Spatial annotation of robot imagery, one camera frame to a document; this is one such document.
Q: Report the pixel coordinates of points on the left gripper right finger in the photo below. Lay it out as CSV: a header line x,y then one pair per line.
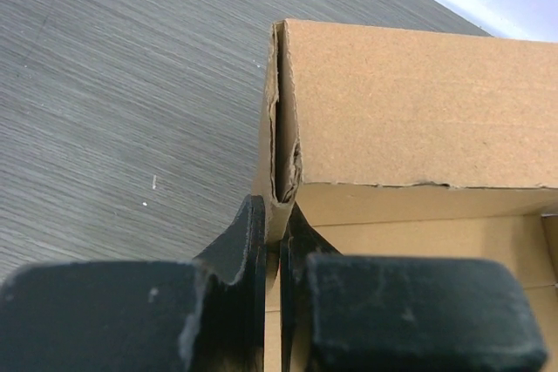
x,y
393,313

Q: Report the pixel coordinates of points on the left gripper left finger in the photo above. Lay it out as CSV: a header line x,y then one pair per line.
x,y
204,314

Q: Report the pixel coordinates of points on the brown cardboard box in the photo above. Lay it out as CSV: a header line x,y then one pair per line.
x,y
416,144

